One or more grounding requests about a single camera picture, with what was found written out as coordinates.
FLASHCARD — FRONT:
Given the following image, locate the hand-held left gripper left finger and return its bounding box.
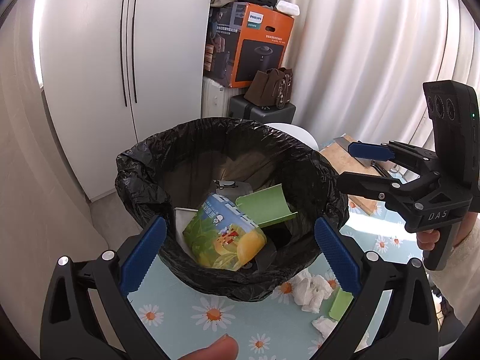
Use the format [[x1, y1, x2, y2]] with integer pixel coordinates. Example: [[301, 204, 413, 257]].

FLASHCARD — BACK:
[[40, 215, 167, 360]]

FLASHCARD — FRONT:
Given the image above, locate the person's right forearm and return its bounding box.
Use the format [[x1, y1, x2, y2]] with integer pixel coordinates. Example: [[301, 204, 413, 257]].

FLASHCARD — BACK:
[[427, 210, 480, 346]]

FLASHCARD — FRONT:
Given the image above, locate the white suitcase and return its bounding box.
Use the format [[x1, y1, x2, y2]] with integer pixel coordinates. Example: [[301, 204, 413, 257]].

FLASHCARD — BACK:
[[200, 77, 244, 121]]

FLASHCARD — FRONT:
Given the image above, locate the white curtain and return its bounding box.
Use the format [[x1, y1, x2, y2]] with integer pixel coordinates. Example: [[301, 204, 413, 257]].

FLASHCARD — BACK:
[[290, 0, 480, 181]]

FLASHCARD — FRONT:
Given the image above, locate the white wardrobe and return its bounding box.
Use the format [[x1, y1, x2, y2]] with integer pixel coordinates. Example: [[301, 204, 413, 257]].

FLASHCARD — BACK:
[[39, 0, 211, 203]]

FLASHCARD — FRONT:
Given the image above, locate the black handled cleaver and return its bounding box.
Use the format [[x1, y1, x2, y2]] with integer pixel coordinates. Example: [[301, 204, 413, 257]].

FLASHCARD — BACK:
[[333, 135, 392, 178]]

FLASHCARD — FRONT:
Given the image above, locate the wooden cutting board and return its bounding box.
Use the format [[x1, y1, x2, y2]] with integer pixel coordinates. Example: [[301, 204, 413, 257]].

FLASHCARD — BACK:
[[319, 135, 387, 214]]

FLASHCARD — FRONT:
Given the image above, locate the white chair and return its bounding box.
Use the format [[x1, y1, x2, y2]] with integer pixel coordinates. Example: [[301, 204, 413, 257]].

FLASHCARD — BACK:
[[268, 122, 319, 151]]

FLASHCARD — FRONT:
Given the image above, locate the green plastic box half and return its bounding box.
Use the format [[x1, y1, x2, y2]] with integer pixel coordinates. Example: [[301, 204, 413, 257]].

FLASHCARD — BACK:
[[327, 288, 354, 321], [235, 183, 299, 229]]

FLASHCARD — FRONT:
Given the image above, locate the orange cardboard box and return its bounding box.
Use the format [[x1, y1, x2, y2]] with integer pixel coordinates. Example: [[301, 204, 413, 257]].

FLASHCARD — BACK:
[[203, 2, 295, 89]]

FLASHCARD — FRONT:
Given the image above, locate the waste bin with black bag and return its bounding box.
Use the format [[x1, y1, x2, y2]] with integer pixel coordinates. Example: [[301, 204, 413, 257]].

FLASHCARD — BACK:
[[114, 117, 350, 302]]

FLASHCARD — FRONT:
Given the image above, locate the person's right hand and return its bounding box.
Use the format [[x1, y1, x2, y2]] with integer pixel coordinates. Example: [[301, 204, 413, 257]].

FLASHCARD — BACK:
[[417, 229, 442, 252]]

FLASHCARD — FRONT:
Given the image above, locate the person's left hand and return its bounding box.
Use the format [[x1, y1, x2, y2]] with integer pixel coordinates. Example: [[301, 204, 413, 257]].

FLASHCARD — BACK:
[[184, 334, 239, 360]]

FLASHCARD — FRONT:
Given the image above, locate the white case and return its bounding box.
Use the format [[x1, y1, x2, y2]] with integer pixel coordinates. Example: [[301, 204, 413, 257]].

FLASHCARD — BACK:
[[276, 0, 301, 17]]

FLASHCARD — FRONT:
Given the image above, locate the colourful printed paper carton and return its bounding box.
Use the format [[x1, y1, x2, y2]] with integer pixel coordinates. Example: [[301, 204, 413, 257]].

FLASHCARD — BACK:
[[182, 193, 268, 271]]

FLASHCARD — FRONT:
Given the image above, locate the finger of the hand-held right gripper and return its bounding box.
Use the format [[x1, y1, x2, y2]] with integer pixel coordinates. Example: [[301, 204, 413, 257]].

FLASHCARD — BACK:
[[347, 140, 442, 174], [337, 172, 440, 211]]

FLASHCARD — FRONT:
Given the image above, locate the white tissue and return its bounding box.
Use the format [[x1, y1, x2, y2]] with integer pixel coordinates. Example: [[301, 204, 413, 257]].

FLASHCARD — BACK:
[[310, 316, 339, 338], [292, 273, 334, 314]]

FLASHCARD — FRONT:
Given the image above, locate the brown handbag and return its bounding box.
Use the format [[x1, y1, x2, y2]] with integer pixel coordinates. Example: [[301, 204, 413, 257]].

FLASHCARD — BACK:
[[244, 67, 294, 107]]

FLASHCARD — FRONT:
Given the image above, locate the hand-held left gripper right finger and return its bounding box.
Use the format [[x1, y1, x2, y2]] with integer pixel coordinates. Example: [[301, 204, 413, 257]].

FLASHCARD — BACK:
[[314, 217, 439, 360]]

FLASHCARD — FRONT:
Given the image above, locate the black storage box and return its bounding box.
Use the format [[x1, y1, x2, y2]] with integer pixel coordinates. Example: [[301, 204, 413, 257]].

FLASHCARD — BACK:
[[228, 94, 296, 124]]

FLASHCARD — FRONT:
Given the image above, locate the daisy print tablecloth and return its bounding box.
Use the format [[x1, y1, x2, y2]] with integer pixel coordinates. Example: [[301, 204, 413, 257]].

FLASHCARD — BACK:
[[125, 165, 443, 360]]

